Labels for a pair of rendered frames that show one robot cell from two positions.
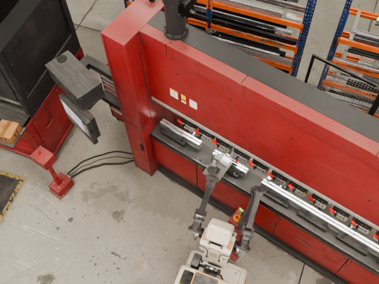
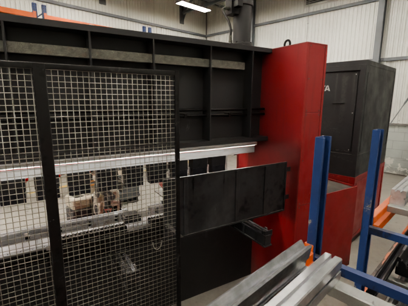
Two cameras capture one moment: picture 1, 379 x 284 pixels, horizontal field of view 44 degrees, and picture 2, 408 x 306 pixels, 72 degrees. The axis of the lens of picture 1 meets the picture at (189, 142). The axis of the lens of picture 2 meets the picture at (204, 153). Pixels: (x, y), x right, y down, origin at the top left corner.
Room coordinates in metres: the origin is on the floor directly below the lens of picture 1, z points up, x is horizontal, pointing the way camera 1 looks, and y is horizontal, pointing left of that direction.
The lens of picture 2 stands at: (3.32, -2.47, 1.85)
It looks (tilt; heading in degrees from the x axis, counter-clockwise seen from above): 11 degrees down; 111
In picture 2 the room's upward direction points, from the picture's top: straight up
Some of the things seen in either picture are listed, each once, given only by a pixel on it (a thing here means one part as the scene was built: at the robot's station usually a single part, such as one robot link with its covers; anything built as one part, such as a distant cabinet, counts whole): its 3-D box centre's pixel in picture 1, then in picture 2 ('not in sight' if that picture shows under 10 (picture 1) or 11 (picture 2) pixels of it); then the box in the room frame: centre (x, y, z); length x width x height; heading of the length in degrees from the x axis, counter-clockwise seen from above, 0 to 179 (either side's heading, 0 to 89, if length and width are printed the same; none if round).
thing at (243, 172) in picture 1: (230, 163); (170, 207); (2.18, -0.39, 0.92); 0.39 x 0.06 x 0.10; 52
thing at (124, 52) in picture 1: (156, 91); (272, 172); (2.95, 0.31, 1.15); 0.85 x 0.25 x 2.30; 142
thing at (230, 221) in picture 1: (241, 221); not in sight; (1.63, -0.46, 0.75); 0.20 x 0.16 x 0.18; 46
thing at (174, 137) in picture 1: (173, 137); not in sight; (2.54, 0.16, 0.89); 0.30 x 0.05 x 0.03; 52
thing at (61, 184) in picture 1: (52, 171); not in sight; (2.45, 1.55, 0.41); 0.25 x 0.20 x 0.83; 142
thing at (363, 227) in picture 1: (363, 222); not in sight; (1.38, -1.44, 1.26); 0.15 x 0.09 x 0.17; 52
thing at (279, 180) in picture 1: (280, 174); (107, 178); (1.86, -0.80, 1.26); 0.15 x 0.09 x 0.17; 52
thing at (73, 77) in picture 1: (83, 102); not in sight; (2.58, 0.97, 1.53); 0.51 x 0.25 x 0.85; 40
